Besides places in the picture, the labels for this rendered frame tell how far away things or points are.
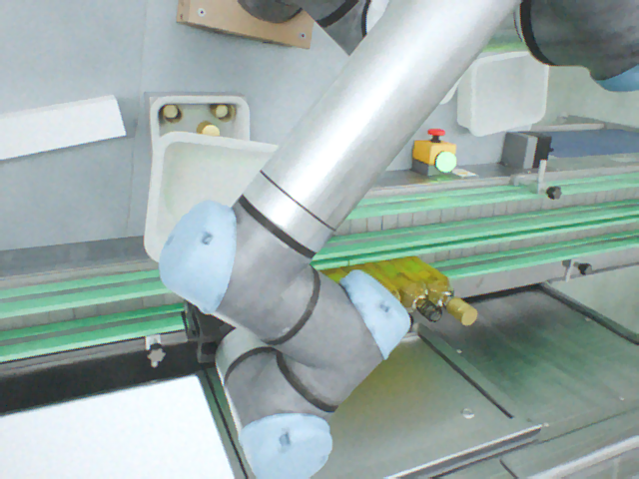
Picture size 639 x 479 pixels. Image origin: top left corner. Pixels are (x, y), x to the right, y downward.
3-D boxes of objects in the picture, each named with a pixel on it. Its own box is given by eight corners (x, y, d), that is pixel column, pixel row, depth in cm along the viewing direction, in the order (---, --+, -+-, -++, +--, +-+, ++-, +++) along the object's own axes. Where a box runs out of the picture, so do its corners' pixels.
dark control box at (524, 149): (498, 162, 136) (522, 170, 129) (504, 131, 133) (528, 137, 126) (522, 160, 140) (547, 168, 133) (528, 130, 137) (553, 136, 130)
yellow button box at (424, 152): (409, 168, 125) (427, 176, 119) (412, 137, 123) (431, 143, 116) (433, 167, 128) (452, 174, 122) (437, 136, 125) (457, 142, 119)
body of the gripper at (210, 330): (186, 259, 63) (206, 321, 53) (255, 259, 67) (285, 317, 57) (179, 311, 66) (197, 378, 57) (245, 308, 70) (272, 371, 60)
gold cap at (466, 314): (446, 298, 94) (462, 310, 90) (462, 294, 95) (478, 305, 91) (445, 316, 95) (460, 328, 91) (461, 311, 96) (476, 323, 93)
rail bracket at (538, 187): (505, 184, 123) (549, 201, 112) (510, 153, 120) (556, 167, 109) (518, 183, 124) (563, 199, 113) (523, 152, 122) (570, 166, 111)
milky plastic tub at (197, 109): (152, 209, 103) (158, 223, 96) (143, 91, 95) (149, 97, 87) (238, 201, 110) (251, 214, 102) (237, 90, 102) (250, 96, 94)
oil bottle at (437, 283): (373, 268, 115) (431, 315, 97) (376, 244, 113) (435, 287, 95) (395, 265, 117) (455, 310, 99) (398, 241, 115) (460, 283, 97)
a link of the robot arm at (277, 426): (359, 437, 47) (297, 502, 48) (314, 355, 55) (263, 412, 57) (299, 414, 42) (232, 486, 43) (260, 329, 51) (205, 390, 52)
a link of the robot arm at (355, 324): (348, 278, 40) (257, 379, 42) (432, 337, 46) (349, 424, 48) (317, 234, 47) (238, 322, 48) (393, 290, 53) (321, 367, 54)
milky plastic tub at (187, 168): (146, 119, 70) (157, 129, 63) (299, 140, 80) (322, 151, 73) (134, 240, 75) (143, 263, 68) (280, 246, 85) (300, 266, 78)
